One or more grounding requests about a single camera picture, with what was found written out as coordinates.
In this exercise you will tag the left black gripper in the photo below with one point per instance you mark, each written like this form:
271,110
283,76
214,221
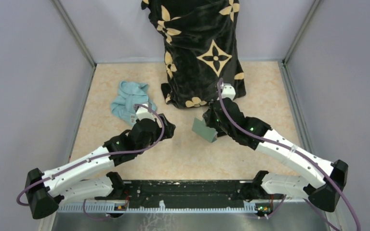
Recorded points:
170,128

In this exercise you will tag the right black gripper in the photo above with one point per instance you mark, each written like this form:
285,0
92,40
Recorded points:
208,115

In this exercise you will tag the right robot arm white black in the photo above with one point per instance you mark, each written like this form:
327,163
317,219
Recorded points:
318,180

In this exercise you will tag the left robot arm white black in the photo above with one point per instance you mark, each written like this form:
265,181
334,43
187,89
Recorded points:
47,190

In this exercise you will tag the light blue cloth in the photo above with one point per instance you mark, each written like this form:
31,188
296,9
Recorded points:
129,94

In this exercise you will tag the black beige flower-patterned blanket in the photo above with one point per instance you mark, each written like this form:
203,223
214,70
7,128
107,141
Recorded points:
200,47

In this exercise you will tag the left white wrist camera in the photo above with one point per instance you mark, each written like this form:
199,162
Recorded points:
144,111

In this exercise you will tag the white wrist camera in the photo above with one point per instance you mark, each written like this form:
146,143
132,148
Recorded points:
227,91
144,111

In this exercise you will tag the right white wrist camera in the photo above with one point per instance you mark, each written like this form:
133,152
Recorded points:
227,91

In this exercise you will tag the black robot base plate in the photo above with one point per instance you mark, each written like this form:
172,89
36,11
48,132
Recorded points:
184,194

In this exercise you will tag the white slotted cable duct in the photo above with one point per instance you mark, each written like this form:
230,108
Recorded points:
120,208

